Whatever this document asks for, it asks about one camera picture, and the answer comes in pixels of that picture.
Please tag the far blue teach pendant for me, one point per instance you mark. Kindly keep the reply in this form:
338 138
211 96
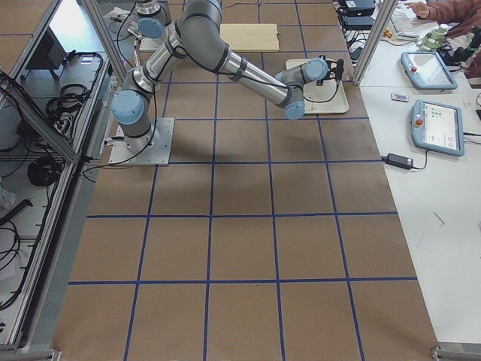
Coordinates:
427 71

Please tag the person's bare hand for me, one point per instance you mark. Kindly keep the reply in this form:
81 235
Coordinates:
420 9

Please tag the white keyboard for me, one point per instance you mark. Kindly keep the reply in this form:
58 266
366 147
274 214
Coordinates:
401 26

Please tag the blue teach pendant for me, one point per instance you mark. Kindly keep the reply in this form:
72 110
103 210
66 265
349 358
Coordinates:
437 127
427 71

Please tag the cream bear tray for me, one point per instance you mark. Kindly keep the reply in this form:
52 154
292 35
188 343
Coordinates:
321 96

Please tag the near blue teach pendant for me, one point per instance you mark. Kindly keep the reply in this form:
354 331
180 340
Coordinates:
437 127

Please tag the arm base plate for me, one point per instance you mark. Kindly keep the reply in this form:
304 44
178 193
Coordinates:
152 149
148 45

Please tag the bamboo cutting board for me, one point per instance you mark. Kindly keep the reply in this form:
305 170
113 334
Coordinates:
251 38

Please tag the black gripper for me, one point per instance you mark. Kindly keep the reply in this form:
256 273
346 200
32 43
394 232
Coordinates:
320 80

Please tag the black power adapter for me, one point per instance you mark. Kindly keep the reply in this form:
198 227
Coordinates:
398 161

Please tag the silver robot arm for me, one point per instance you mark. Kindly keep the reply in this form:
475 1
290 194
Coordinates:
153 17
196 34

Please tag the aluminium frame post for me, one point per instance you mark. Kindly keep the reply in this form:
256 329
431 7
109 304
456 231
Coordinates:
381 21

